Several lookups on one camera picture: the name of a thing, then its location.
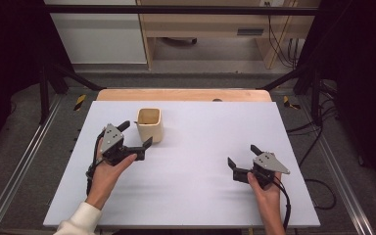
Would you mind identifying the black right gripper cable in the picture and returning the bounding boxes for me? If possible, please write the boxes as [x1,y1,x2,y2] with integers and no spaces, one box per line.
[271,175,292,232]

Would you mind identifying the aluminium floor rail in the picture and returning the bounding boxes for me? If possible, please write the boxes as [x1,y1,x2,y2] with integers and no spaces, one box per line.
[298,96,376,235]
[0,94,64,235]

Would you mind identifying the black metal stand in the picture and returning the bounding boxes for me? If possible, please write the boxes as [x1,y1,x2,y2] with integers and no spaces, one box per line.
[257,63,325,127]
[38,61,108,125]

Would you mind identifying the person's right hand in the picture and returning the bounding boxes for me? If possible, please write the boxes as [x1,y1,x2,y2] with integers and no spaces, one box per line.
[246,152,283,212]

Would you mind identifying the black curtain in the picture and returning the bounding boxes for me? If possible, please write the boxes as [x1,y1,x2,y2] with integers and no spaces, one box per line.
[296,0,376,201]
[0,0,74,163]

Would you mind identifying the black hanging desk cables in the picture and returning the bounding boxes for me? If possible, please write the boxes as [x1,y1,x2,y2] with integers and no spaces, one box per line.
[263,1,301,70]

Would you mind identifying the black floor cables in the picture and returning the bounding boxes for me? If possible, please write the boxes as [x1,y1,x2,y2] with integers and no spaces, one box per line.
[286,81,341,168]

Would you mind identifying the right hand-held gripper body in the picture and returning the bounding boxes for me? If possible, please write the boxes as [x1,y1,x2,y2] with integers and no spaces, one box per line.
[232,151,291,190]

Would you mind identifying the black floor cable loop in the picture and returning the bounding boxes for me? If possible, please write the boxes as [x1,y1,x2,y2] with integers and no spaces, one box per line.
[304,177,338,211]

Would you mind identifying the square wooden cup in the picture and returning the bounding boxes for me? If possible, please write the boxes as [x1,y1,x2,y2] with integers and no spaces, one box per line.
[135,107,165,145]

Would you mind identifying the yellow black tape piece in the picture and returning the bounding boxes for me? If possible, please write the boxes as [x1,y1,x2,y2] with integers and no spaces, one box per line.
[73,93,88,112]
[282,95,302,111]

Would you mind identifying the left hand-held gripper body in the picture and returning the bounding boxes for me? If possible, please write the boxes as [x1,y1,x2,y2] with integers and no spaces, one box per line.
[95,122,147,166]

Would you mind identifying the person's left hand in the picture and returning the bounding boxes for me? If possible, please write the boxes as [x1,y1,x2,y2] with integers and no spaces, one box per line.
[85,137,138,210]

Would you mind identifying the white cabinet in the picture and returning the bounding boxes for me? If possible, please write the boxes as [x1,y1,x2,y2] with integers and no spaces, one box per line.
[43,0,148,65]

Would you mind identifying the white table board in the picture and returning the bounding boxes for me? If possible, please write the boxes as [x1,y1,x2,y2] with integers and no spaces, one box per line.
[42,100,321,229]

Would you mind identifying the wooden table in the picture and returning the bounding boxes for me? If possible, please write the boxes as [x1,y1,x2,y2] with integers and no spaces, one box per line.
[96,88,273,103]

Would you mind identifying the black horizontal frame bar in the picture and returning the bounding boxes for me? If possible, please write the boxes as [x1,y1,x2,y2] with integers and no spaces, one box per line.
[43,4,321,17]

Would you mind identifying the light wooden desk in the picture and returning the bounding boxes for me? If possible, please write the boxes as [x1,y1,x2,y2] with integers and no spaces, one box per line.
[135,0,321,71]

